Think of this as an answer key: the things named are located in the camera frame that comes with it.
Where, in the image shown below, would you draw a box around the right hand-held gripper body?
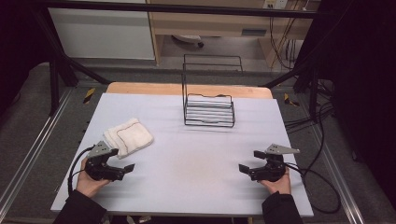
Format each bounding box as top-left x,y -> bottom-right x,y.
248,143 -> 302,183

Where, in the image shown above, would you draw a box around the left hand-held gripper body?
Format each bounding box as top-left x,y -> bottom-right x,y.
84,140 -> 125,182

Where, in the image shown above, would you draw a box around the white towel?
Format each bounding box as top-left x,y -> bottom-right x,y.
103,117 -> 155,160

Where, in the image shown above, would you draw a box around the black wire rack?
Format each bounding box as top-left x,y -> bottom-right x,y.
181,53 -> 245,129

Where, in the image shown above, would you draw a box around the person's right hand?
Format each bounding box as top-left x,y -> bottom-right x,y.
260,168 -> 292,196

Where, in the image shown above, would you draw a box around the person's left hand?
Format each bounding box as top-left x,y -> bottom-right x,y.
76,158 -> 111,199

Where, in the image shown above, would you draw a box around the yellow black tape strip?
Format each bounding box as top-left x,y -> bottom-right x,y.
82,87 -> 96,105
283,92 -> 300,107

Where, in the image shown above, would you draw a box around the wooden table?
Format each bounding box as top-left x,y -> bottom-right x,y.
106,81 -> 275,100

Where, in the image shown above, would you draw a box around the black metal stand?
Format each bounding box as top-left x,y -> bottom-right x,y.
262,49 -> 323,124
31,6 -> 111,117

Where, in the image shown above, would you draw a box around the white cabinet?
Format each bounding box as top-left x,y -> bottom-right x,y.
48,0 -> 156,61

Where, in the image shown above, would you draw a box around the black curtain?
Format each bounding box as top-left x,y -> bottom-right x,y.
317,0 -> 396,200
0,0 -> 52,117

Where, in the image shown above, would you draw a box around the white chair base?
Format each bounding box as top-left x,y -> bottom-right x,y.
171,35 -> 205,49

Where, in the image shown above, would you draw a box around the light wooden desk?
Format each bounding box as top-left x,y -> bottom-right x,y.
146,0 -> 321,67

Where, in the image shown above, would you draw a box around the black metal crossbar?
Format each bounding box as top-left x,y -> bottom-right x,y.
36,0 -> 318,19

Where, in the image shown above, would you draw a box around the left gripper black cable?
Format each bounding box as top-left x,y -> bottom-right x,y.
67,145 -> 96,195

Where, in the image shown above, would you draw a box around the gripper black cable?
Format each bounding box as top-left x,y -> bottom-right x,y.
284,161 -> 342,215
67,145 -> 96,195

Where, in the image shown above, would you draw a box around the bundle of floor cables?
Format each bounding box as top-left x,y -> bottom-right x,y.
284,78 -> 336,133

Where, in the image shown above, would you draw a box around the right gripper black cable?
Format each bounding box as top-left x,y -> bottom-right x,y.
284,161 -> 342,215

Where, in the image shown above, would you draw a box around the aluminium floor rail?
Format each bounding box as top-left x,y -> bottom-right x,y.
0,88 -> 75,213
311,124 -> 366,224

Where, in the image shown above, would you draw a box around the hanging desk cables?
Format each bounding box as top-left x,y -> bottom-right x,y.
269,8 -> 304,71

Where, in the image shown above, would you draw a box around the wall power outlet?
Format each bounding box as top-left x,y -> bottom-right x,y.
262,0 -> 289,9

